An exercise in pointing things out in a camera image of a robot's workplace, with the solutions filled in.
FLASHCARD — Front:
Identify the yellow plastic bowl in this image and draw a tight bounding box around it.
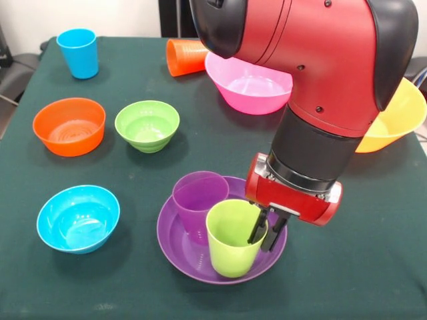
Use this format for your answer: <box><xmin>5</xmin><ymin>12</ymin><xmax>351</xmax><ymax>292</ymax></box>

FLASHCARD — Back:
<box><xmin>355</xmin><ymin>78</ymin><xmax>427</xmax><ymax>154</ymax></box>

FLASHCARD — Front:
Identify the black chair armrest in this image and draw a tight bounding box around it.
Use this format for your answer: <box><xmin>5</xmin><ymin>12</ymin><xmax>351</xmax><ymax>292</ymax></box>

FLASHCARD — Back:
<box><xmin>409</xmin><ymin>55</ymin><xmax>427</xmax><ymax>88</ymax></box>

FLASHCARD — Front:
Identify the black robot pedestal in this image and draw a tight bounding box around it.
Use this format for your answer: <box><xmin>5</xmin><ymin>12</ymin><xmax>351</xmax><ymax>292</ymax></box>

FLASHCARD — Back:
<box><xmin>159</xmin><ymin>0</ymin><xmax>201</xmax><ymax>38</ymax></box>

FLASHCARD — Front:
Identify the dark green tablecloth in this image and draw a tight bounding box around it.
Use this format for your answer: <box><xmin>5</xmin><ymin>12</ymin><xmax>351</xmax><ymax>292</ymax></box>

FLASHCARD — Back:
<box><xmin>0</xmin><ymin>35</ymin><xmax>427</xmax><ymax>320</ymax></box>

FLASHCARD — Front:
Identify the orange plastic cup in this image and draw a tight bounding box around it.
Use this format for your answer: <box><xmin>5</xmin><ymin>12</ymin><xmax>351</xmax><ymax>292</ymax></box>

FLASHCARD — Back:
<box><xmin>165</xmin><ymin>38</ymin><xmax>210</xmax><ymax>77</ymax></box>

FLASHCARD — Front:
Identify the blue plastic bowl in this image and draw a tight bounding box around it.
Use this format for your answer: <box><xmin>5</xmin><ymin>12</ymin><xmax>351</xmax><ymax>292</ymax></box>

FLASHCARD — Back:
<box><xmin>36</xmin><ymin>185</ymin><xmax>121</xmax><ymax>255</ymax></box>

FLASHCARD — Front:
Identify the grey chair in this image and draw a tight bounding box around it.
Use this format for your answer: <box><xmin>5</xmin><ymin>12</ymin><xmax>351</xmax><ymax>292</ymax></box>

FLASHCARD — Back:
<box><xmin>0</xmin><ymin>25</ymin><xmax>44</xmax><ymax>107</ymax></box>

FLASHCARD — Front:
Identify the lime green plastic cup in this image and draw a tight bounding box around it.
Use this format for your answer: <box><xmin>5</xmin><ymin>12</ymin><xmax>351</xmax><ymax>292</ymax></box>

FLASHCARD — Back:
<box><xmin>205</xmin><ymin>199</ymin><xmax>270</xmax><ymax>279</ymax></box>

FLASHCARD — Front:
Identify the purple plastic cup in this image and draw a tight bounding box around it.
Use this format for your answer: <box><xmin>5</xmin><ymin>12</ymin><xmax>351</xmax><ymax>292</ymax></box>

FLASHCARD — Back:
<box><xmin>171</xmin><ymin>171</ymin><xmax>230</xmax><ymax>247</ymax></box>

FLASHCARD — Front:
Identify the orange plastic bowl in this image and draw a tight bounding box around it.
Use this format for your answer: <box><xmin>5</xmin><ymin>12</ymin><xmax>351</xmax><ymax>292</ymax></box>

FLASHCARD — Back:
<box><xmin>32</xmin><ymin>97</ymin><xmax>107</xmax><ymax>157</ymax></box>

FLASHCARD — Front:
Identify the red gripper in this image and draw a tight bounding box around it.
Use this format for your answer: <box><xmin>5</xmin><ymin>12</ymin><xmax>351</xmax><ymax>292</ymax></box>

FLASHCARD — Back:
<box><xmin>245</xmin><ymin>152</ymin><xmax>344</xmax><ymax>253</ymax></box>

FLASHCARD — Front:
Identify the blue plastic cup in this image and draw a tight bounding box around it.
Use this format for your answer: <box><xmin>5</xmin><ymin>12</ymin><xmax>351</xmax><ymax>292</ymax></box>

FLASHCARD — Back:
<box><xmin>55</xmin><ymin>28</ymin><xmax>99</xmax><ymax>80</ymax></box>

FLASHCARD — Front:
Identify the green plastic bowl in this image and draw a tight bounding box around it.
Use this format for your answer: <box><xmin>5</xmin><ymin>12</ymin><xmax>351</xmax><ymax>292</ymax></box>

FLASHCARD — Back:
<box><xmin>114</xmin><ymin>100</ymin><xmax>181</xmax><ymax>154</ymax></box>

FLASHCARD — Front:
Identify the purple plastic bowl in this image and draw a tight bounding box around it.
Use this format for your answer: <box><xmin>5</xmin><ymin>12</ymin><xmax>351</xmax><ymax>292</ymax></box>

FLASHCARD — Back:
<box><xmin>156</xmin><ymin>175</ymin><xmax>288</xmax><ymax>286</ymax></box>

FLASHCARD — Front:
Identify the pink plastic bowl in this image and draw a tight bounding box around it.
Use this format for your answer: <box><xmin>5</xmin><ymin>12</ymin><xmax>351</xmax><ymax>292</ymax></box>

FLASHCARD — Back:
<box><xmin>204</xmin><ymin>51</ymin><xmax>294</xmax><ymax>116</ymax></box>

